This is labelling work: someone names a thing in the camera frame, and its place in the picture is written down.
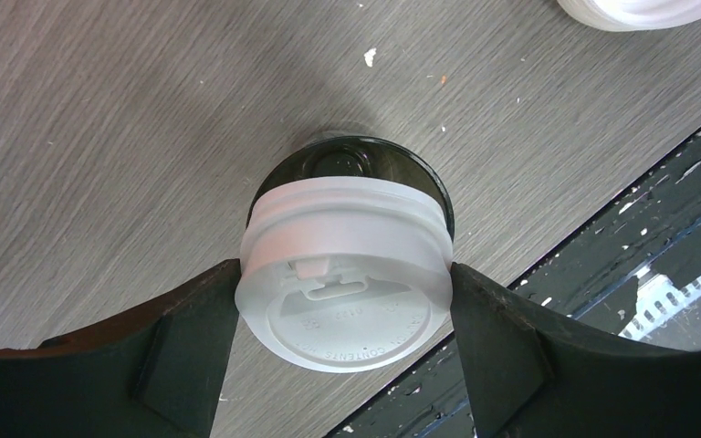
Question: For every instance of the dark translucent coffee cup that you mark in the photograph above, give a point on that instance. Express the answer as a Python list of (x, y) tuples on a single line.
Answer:
[(360, 156)]

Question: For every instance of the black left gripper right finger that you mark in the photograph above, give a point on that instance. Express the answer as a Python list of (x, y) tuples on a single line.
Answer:
[(532, 372)]

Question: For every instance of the white lid stack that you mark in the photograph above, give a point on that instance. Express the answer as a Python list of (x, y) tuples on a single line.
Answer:
[(632, 15)]

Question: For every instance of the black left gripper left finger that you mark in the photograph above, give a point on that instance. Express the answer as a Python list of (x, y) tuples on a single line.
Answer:
[(155, 370)]

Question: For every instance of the white plastic cup lid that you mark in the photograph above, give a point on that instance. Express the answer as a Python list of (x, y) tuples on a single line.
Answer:
[(345, 274)]

